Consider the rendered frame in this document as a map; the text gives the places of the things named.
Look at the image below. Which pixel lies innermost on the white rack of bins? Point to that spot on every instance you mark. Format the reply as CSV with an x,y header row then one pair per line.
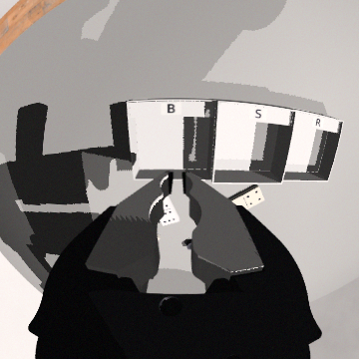
x,y
255,141

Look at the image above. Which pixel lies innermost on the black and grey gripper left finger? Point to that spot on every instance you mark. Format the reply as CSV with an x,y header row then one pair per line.
x,y
121,242

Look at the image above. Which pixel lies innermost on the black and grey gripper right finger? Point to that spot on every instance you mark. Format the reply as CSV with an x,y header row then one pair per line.
x,y
230,242

